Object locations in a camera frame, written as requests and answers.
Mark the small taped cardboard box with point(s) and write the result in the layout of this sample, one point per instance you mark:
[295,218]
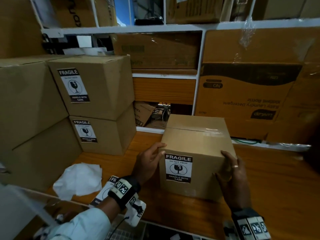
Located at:
[115,137]
[107,87]

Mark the person's right hand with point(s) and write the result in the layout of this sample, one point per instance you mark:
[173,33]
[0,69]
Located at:
[237,189]

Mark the plastic wrapped cardboard box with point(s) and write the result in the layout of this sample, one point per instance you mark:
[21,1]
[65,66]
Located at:
[262,44]

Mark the right wrist tracker band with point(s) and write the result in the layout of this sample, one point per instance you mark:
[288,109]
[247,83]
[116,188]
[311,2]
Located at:
[250,227]

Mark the crumpled paper scraps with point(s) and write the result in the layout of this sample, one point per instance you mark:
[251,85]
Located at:
[60,218]

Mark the stack of fragile stickers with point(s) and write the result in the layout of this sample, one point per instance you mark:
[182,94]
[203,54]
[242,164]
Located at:
[102,192]

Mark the black pouch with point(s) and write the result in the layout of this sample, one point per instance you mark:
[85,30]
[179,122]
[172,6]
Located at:
[160,233]

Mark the wrist tracker band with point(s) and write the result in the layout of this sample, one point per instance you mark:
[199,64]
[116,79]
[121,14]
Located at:
[250,227]
[123,191]

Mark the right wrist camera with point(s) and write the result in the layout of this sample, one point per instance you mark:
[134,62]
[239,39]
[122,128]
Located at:
[228,231]

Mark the fragile sticker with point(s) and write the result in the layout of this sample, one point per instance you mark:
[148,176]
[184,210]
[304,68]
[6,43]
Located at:
[73,84]
[85,131]
[178,168]

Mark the person's left forearm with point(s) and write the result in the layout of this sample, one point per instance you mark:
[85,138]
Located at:
[108,209]

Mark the barcode printed cardboard box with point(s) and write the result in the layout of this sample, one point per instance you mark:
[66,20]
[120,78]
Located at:
[142,112]

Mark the person's left hand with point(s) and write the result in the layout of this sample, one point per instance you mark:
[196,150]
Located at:
[147,164]

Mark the white frame bar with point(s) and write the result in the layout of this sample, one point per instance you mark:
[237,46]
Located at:
[17,209]

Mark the large cardboard box dark band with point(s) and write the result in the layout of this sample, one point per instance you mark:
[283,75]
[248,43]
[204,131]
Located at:
[237,97]

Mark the white backing paper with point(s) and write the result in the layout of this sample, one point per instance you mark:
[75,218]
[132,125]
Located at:
[77,179]

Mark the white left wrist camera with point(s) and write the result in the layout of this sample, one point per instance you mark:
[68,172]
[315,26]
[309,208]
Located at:
[136,209]

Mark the brown cardboard box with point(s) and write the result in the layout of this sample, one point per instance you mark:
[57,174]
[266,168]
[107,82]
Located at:
[82,12]
[195,11]
[277,8]

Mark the person's white sleeve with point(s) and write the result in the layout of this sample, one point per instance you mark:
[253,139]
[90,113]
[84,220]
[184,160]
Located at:
[85,224]

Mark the squarish taped cardboard box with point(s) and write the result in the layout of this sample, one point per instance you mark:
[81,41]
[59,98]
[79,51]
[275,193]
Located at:
[27,104]
[200,139]

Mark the left wrist tracker band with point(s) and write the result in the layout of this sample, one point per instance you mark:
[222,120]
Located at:
[123,191]

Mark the large stapled cardboard box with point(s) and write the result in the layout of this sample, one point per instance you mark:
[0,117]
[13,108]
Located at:
[25,58]

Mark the large cardboard box white sticker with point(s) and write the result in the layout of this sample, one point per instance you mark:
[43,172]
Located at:
[160,51]

